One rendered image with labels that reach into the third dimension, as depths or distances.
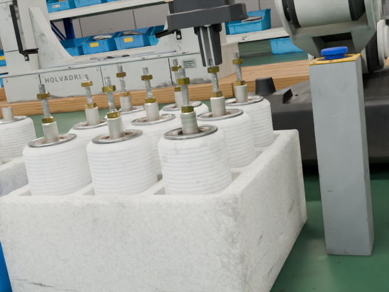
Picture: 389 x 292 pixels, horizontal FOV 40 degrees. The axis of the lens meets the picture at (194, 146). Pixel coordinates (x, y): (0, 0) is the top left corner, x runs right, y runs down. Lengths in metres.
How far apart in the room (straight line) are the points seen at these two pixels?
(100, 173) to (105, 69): 2.48
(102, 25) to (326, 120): 9.88
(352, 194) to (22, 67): 3.01
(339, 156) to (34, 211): 0.47
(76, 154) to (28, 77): 2.75
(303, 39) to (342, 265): 0.55
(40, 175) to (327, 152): 0.44
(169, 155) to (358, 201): 0.32
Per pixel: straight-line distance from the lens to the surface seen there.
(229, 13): 0.79
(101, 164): 0.76
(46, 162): 0.82
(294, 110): 1.23
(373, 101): 1.21
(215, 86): 0.83
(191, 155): 0.69
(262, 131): 0.92
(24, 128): 1.20
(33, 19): 3.70
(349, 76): 0.83
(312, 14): 1.13
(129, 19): 10.33
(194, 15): 0.81
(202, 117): 0.83
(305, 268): 0.88
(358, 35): 1.22
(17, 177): 1.13
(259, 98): 0.95
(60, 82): 3.42
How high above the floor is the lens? 0.39
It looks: 12 degrees down
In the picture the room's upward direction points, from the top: 8 degrees counter-clockwise
